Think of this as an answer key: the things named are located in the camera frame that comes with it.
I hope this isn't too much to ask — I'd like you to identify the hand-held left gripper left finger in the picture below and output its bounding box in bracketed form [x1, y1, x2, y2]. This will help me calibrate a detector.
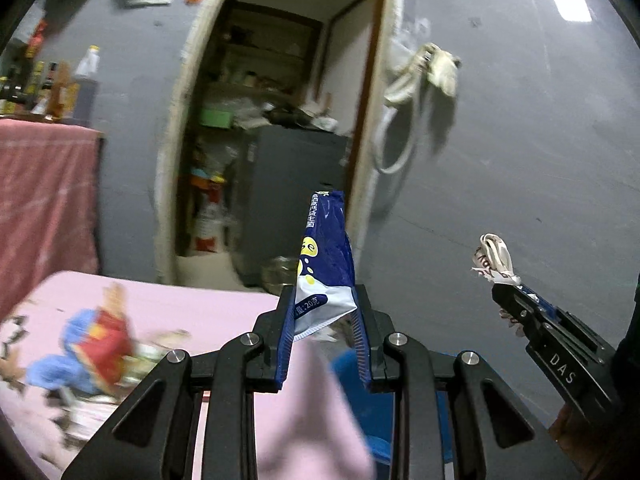
[60, 284, 296, 480]

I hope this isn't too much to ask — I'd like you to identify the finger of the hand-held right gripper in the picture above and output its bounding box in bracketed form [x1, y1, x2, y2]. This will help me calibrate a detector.
[517, 285, 558, 321]
[491, 284, 541, 343]

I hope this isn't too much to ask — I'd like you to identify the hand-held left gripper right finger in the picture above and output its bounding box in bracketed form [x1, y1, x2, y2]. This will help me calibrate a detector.
[350, 284, 583, 480]

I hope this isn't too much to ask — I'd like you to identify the white red wrapper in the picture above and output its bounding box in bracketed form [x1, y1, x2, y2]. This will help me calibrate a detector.
[470, 232, 526, 333]

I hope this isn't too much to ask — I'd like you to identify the blue plastic bin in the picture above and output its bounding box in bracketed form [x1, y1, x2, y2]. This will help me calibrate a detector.
[330, 347, 457, 466]

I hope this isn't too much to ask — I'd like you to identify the blue snack packet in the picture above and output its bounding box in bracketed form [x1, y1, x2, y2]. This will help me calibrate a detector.
[291, 190, 358, 343]

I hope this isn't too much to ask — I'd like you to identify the person's right forearm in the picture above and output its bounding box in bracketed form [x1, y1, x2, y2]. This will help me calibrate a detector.
[611, 332, 640, 411]

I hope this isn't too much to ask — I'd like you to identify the steel bowl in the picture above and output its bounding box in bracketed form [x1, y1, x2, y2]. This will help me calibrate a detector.
[260, 256, 301, 293]

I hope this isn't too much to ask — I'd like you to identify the pink table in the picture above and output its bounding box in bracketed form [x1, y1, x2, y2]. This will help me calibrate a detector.
[0, 270, 376, 480]

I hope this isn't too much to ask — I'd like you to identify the white sack red label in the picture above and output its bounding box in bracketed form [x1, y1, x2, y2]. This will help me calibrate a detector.
[192, 202, 226, 253]

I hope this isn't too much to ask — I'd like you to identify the grey metal cabinet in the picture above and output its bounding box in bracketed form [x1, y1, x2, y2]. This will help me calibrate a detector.
[235, 125, 353, 286]

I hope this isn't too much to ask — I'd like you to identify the orange blue toy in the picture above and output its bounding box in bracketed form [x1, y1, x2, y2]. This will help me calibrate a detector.
[190, 167, 223, 190]

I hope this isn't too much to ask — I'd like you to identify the blue red snack wrapper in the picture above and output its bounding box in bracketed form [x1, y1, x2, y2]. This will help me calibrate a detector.
[25, 282, 146, 396]

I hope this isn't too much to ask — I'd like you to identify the white pink flat wrapper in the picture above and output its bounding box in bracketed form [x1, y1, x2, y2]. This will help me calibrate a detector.
[60, 395, 113, 448]

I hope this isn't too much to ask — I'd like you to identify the black pan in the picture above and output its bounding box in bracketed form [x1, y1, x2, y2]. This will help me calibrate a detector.
[265, 105, 321, 128]

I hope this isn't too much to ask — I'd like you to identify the green box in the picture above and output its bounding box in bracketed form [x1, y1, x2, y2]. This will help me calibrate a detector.
[200, 107, 236, 128]

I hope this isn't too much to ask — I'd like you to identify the white hanging cloth glove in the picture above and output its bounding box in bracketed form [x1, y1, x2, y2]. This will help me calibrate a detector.
[422, 42, 463, 96]

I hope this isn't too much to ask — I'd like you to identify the pink red hanging towel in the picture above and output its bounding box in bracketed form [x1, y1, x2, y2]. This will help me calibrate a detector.
[0, 117, 103, 311]

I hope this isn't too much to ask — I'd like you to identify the orange carton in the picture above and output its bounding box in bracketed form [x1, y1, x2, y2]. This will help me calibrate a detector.
[50, 62, 81, 121]

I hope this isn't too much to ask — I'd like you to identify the row of dark sauce bottles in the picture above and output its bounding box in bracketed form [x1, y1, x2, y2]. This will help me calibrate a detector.
[0, 60, 61, 118]

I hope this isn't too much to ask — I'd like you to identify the white hose loop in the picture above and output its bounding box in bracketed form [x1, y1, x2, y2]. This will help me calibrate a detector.
[372, 75, 427, 176]

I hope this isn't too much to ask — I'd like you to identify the pale door frame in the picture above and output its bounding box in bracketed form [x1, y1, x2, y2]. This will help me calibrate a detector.
[155, 0, 406, 286]

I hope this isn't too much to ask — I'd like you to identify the white hanging cloth strap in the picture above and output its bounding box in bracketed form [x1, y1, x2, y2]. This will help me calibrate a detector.
[384, 45, 432, 107]

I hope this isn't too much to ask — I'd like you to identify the wooden wall shelf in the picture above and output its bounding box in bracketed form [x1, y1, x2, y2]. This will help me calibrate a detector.
[215, 2, 321, 106]

